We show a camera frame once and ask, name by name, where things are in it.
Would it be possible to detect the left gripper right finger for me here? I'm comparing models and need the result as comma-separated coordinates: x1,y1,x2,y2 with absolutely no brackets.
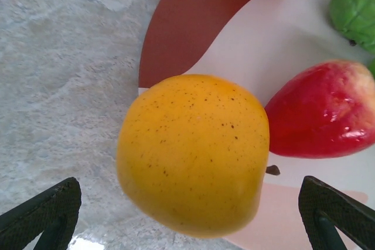
298,175,375,250

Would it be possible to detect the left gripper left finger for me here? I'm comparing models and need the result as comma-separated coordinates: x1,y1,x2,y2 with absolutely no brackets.
0,176,82,250

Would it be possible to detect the yellow-orange fruit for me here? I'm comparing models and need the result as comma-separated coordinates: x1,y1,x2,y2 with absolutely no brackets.
116,74,281,239

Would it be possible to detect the green guava fruit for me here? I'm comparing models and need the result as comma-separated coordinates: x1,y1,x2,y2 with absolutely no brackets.
328,0,375,56

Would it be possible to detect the round patterned plate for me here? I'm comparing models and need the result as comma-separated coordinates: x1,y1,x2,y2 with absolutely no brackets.
138,0,375,250

